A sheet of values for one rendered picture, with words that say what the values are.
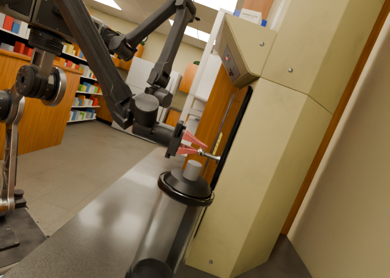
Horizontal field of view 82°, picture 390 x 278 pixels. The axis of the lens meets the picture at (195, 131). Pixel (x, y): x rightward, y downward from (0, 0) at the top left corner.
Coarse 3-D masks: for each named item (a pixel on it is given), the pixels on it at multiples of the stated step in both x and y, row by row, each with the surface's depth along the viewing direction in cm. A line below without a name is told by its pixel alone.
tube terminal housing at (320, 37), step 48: (288, 0) 49; (336, 0) 46; (288, 48) 48; (336, 48) 50; (288, 96) 49; (336, 96) 59; (240, 144) 50; (288, 144) 50; (240, 192) 52; (288, 192) 60; (192, 240) 57; (240, 240) 53
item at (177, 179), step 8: (192, 160) 42; (192, 168) 40; (200, 168) 41; (168, 176) 40; (176, 176) 39; (184, 176) 41; (192, 176) 40; (200, 176) 44; (168, 184) 39; (176, 184) 38; (184, 184) 38; (192, 184) 39; (200, 184) 40; (184, 192) 37; (192, 192) 38; (200, 192) 38; (208, 192) 40
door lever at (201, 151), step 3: (201, 147) 59; (204, 147) 60; (198, 150) 56; (201, 150) 56; (204, 150) 56; (198, 153) 56; (201, 153) 56; (204, 153) 56; (207, 153) 56; (210, 153) 56; (207, 156) 56; (210, 156) 56; (213, 156) 56; (216, 156) 56; (213, 159) 56; (216, 159) 55
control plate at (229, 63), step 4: (228, 48) 58; (224, 52) 66; (228, 52) 60; (224, 56) 69; (232, 56) 58; (224, 60) 73; (228, 60) 65; (232, 60) 60; (224, 64) 76; (228, 64) 68; (232, 64) 62; (228, 68) 72; (236, 68) 59; (228, 72) 75; (232, 72) 67; (236, 72) 61; (232, 76) 70; (236, 76) 64; (232, 80) 74
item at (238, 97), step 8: (248, 88) 50; (240, 96) 57; (232, 104) 70; (240, 104) 52; (232, 112) 62; (240, 112) 50; (224, 120) 78; (232, 120) 56; (224, 128) 67; (232, 128) 51; (224, 136) 60; (232, 136) 51; (224, 144) 54; (216, 152) 64; (224, 152) 52; (208, 160) 80; (208, 168) 69; (216, 168) 52; (208, 176) 61; (208, 184) 55
